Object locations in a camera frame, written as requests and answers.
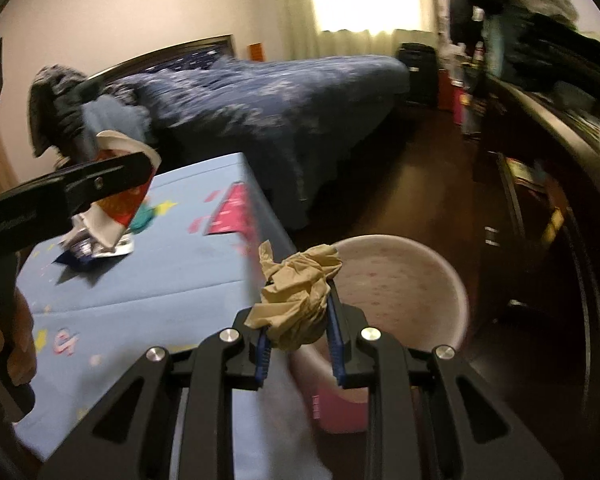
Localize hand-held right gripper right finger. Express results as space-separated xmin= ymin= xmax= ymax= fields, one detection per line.
xmin=325 ymin=282 xmax=566 ymax=480

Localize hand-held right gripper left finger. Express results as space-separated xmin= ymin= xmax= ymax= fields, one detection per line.
xmin=37 ymin=305 xmax=276 ymax=480

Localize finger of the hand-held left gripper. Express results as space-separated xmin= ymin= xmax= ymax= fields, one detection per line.
xmin=0 ymin=152 xmax=154 ymax=256

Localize red white paper cup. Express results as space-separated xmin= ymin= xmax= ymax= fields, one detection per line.
xmin=71 ymin=130 xmax=162 ymax=252

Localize tan paper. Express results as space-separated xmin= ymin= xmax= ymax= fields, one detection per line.
xmin=244 ymin=240 xmax=344 ymax=352

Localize pink waste bin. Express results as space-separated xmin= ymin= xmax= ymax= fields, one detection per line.
xmin=290 ymin=234 xmax=470 ymax=435

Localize person's left hand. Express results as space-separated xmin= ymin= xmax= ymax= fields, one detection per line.
xmin=0 ymin=304 xmax=37 ymax=397

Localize dark jacket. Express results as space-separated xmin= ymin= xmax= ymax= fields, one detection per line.
xmin=27 ymin=64 xmax=98 ymax=157

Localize blue foil wrapper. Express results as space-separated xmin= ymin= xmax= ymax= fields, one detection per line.
xmin=55 ymin=232 xmax=134 ymax=269

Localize grey blue garment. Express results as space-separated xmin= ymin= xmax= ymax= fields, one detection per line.
xmin=80 ymin=94 xmax=152 ymax=162

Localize blue printed tablecloth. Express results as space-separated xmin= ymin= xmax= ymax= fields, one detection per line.
xmin=15 ymin=152 xmax=331 ymax=480

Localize dark wooden headboard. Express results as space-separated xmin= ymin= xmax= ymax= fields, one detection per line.
xmin=87 ymin=35 xmax=237 ymax=92

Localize bed with dark blue duvet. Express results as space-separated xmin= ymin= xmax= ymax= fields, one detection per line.
xmin=130 ymin=54 xmax=412 ymax=233

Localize pink box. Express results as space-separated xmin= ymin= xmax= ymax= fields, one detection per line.
xmin=437 ymin=67 xmax=470 ymax=127

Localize black suitcase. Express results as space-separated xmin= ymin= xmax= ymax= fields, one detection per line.
xmin=396 ymin=42 xmax=439 ymax=109

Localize dark wooden cabinet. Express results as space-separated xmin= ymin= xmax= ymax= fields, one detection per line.
xmin=472 ymin=72 xmax=600 ymax=411

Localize pale window curtain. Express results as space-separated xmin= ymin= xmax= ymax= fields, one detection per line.
xmin=286 ymin=0 xmax=437 ymax=62

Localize hanging dark clothes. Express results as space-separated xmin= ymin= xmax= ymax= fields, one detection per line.
xmin=449 ymin=0 xmax=600 ymax=123

